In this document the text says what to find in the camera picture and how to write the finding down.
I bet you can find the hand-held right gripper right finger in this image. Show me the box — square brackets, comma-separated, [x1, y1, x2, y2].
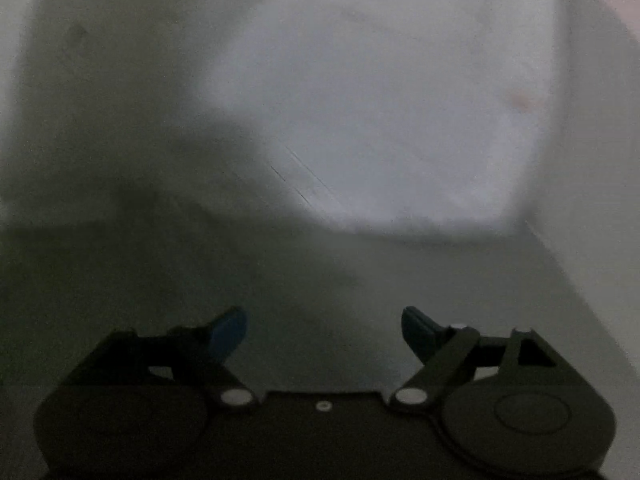
[389, 305, 563, 412]

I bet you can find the white carrot print sheet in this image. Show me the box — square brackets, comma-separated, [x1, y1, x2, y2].
[197, 0, 558, 246]

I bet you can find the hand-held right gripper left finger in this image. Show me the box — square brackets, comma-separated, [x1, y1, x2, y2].
[75, 305, 260, 412]

